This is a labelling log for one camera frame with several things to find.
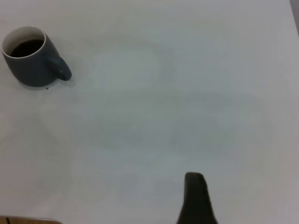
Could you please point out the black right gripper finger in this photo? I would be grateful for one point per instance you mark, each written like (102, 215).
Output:
(197, 200)

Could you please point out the dark grey ceramic mug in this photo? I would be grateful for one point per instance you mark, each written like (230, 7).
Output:
(30, 70)

